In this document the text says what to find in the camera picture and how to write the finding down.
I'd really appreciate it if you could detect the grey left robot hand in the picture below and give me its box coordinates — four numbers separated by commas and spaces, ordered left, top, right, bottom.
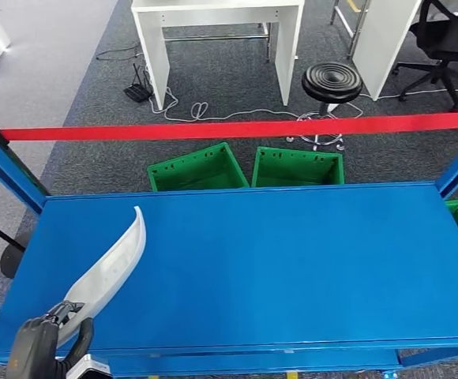
5, 300, 95, 379

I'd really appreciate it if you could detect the metal crossbar frame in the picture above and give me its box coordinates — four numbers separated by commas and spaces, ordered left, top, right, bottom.
163, 21, 274, 64

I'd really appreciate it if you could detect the red barrier belt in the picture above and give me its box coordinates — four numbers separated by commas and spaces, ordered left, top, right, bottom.
0, 111, 458, 143

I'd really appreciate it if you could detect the white cable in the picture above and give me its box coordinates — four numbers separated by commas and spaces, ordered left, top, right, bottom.
360, 88, 458, 101
146, 65, 366, 125

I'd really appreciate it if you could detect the black wifi router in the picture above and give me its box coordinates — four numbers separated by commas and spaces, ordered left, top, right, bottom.
123, 63, 154, 104

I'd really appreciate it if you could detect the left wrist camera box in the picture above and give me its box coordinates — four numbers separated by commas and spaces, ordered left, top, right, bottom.
66, 355, 112, 379

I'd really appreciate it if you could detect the white curved plastic part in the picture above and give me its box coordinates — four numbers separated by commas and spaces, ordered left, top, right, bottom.
55, 205, 147, 350

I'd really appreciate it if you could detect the black office chair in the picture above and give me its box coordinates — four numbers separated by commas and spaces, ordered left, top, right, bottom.
392, 0, 458, 113

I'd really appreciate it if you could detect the white desk side panel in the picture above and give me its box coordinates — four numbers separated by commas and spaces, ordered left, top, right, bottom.
352, 0, 423, 103

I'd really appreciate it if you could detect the black round stool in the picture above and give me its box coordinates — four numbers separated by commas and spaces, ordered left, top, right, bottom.
286, 62, 364, 152

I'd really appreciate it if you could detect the white desk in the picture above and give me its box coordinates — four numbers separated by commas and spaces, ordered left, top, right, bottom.
131, 0, 305, 111

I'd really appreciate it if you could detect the black cable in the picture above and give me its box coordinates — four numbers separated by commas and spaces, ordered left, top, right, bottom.
95, 43, 141, 62

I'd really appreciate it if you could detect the blue metal shelf rack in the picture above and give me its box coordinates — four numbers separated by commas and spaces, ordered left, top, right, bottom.
0, 122, 458, 379

